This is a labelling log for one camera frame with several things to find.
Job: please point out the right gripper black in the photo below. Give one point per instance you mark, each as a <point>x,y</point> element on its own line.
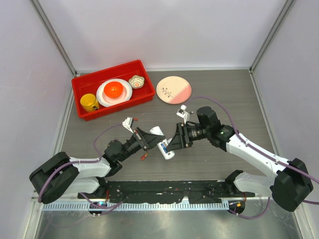
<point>182,140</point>

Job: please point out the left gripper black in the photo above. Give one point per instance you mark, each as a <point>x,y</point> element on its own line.
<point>148,141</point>

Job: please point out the white remote control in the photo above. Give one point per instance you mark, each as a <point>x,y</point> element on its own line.
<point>170,154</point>

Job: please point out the blue battery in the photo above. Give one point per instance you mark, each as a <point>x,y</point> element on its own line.
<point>164,148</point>

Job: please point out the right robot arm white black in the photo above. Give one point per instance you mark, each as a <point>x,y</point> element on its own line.
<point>285,181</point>

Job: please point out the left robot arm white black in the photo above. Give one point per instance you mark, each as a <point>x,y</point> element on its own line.
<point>62,175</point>

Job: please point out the pink beige plate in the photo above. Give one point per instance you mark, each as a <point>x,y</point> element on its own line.
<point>173,90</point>

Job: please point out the small patterned flower bowl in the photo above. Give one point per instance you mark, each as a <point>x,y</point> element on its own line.
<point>136,81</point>

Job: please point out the white paper plate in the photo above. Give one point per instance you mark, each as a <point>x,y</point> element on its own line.
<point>106,101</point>

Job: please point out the orange bowl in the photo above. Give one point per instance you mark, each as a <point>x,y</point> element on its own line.
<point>113,89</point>

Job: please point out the yellow mug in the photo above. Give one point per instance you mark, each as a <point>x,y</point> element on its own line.
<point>89,103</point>

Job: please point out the red plastic bin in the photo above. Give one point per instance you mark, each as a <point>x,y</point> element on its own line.
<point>89,84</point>

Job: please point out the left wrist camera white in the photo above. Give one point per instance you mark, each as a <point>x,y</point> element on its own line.
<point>128,124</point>

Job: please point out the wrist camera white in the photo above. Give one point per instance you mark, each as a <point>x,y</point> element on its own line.
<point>128,124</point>
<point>181,112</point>

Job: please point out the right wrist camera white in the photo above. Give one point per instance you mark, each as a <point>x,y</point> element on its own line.
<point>181,112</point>

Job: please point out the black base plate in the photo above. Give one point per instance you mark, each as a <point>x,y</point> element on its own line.
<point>166,192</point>

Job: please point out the slotted cable duct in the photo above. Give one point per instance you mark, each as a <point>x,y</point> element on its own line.
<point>183,206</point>

